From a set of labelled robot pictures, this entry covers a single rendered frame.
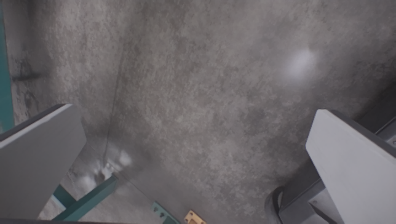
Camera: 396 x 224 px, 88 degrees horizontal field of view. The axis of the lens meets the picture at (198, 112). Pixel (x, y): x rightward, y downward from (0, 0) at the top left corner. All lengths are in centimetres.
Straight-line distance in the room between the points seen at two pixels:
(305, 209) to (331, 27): 47
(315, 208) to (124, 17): 91
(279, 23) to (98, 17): 75
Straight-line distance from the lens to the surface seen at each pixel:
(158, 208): 128
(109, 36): 104
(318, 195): 61
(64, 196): 140
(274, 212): 72
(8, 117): 59
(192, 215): 114
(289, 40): 67
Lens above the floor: 67
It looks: 55 degrees down
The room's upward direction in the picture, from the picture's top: 126 degrees counter-clockwise
